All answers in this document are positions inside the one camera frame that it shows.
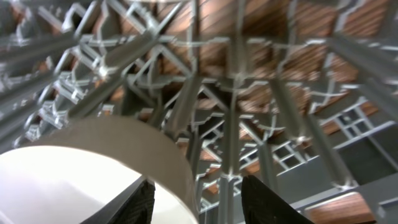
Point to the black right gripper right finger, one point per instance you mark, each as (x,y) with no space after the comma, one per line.
(261,205)

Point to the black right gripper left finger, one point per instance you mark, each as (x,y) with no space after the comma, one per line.
(134,205)

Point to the grey bowl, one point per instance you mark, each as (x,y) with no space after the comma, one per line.
(72,173)

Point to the grey dishwasher rack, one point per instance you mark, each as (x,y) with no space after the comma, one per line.
(300,94)

